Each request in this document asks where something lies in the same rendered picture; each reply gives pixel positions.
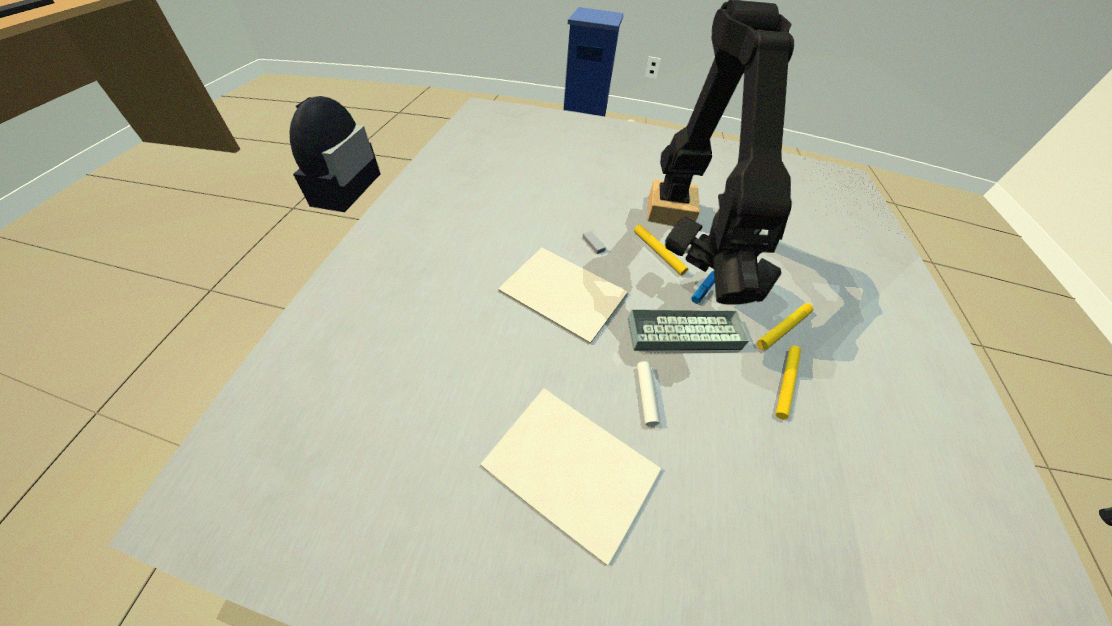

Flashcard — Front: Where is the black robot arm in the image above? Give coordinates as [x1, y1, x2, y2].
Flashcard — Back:
[659, 0, 794, 305]

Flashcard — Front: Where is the grey keyboard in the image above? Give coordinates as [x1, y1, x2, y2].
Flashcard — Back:
[628, 309, 749, 351]

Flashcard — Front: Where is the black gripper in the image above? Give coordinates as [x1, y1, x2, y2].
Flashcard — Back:
[665, 216, 781, 301]

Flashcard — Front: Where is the blue stylus with grey tip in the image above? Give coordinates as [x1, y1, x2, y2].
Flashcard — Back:
[691, 271, 715, 304]

